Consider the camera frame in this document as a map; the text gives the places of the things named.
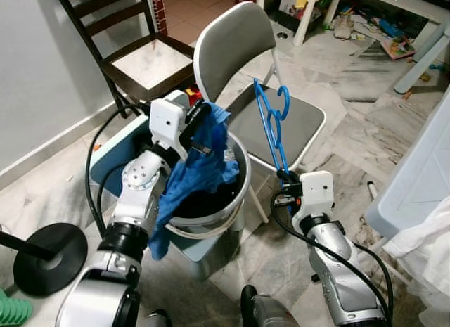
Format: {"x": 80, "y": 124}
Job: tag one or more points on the green ribbed plastic object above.
{"x": 13, "y": 309}

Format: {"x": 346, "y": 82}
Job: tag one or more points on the blue garment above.
{"x": 190, "y": 179}

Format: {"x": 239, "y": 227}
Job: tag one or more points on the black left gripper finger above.
{"x": 200, "y": 116}

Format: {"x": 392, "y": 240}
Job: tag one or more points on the white wooden stool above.
{"x": 309, "y": 17}

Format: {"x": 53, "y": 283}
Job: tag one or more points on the light blue plastic stool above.
{"x": 105, "y": 148}

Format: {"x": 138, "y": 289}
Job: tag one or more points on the blue plastic hanger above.
{"x": 278, "y": 151}

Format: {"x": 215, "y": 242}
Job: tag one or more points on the black round stand base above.
{"x": 53, "y": 260}

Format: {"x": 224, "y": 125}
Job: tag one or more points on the white garment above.
{"x": 422, "y": 242}

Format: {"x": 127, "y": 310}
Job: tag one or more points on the colourful picture book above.
{"x": 397, "y": 47}

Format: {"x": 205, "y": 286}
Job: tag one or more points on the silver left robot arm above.
{"x": 137, "y": 193}

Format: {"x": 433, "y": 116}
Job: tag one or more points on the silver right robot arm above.
{"x": 344, "y": 271}

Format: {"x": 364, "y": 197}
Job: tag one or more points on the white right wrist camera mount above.
{"x": 316, "y": 193}

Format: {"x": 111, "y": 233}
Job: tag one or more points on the small white plastic table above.
{"x": 422, "y": 56}

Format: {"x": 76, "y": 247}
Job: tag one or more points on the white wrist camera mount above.
{"x": 167, "y": 119}
{"x": 316, "y": 193}

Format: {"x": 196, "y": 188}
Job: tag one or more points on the brown wooden chair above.
{"x": 148, "y": 63}

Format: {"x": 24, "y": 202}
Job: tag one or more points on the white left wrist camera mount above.
{"x": 167, "y": 119}

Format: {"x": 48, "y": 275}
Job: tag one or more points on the grey round bucket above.
{"x": 239, "y": 179}

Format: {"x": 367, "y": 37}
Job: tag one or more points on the grey folding chair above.
{"x": 232, "y": 46}

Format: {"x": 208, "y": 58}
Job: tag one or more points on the grey black robot left leg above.
{"x": 158, "y": 318}

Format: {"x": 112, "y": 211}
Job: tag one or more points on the grey black robot leg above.
{"x": 264, "y": 313}
{"x": 158, "y": 318}

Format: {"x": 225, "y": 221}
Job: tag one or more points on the grey black robot right leg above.
{"x": 264, "y": 313}

